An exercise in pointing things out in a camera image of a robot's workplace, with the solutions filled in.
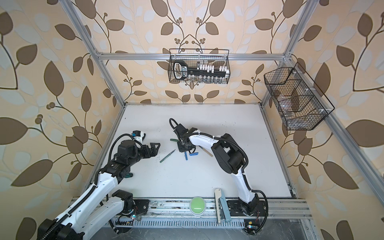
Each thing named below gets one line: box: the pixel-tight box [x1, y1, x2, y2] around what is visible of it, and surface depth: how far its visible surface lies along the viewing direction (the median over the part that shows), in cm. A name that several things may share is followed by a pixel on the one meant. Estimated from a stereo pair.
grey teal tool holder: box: [214, 188, 232, 224], surface depth 74 cm
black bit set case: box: [173, 60, 230, 80], surface depth 84 cm
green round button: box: [189, 196, 206, 216], surface depth 75 cm
